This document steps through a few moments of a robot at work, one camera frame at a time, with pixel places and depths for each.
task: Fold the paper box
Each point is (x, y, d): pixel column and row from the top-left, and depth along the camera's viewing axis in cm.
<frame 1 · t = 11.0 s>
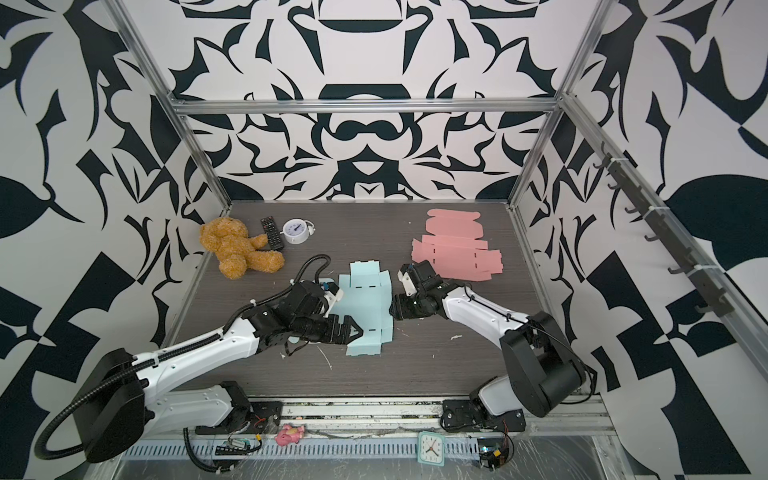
left hand: (352, 326, 78), fingers open
right hand: (396, 308, 87), fingers open
brown teddy bear: (235, 250, 97), point 10 cm above the table
black remote control: (274, 237, 110), point 2 cm above the table
white round alarm clock: (297, 231, 110), point 4 cm above the table
light blue paper box: (366, 299, 96), on the table
pink flat paper boxes: (455, 251, 107), point 2 cm above the table

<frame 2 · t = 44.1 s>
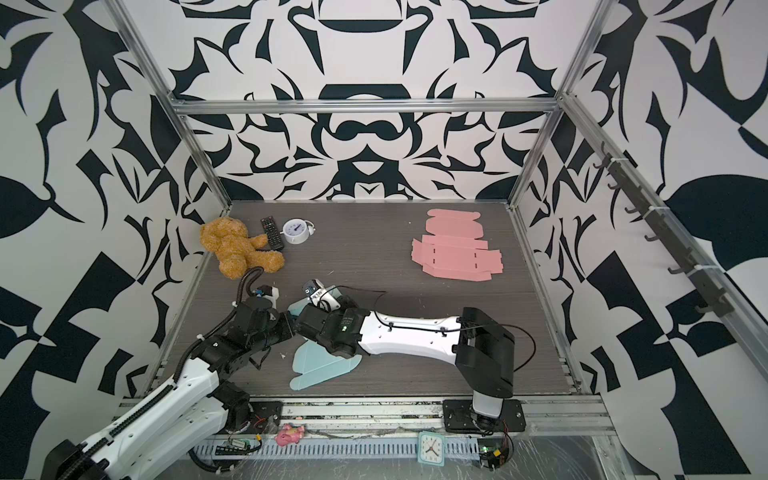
left hand: (300, 314, 82), fingers closed
right hand: (336, 303, 79), fingers open
light blue paper box: (313, 361, 78), point 7 cm above the table
the other named things where they were.

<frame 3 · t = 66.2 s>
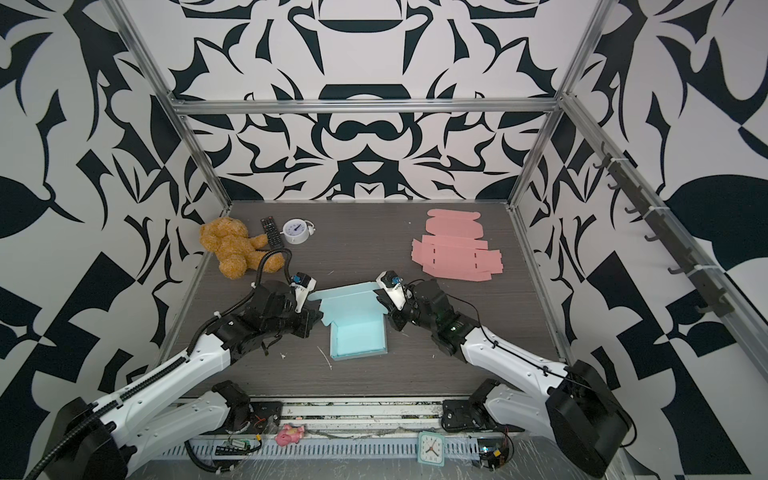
left hand: (321, 308, 80), fingers closed
right hand: (378, 296, 79), fingers closed
light blue paper box: (356, 318, 88), point 5 cm above the table
the other named things where they were.

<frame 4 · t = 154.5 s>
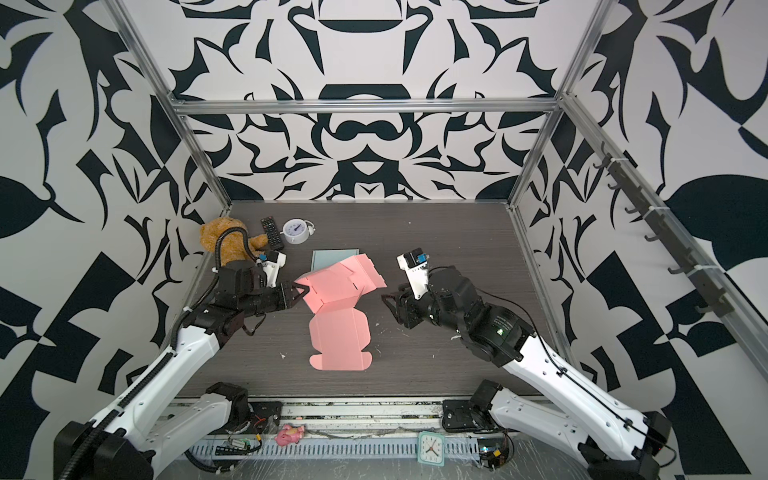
left hand: (307, 284, 78), fingers closed
right hand: (391, 290, 65), fingers open
light blue paper box: (322, 259, 99), point 6 cm above the table
pink flat paper boxes: (339, 329, 79), point 12 cm above the table
the other named things where they were.

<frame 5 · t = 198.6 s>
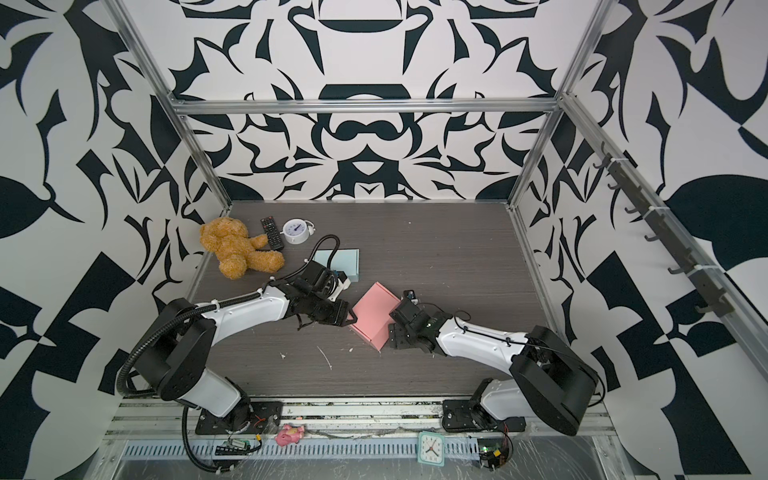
left hand: (352, 315, 86), fingers open
right hand: (401, 333, 87), fingers open
pink flat paper boxes: (373, 317, 89), point 4 cm above the table
the other named things where they were.

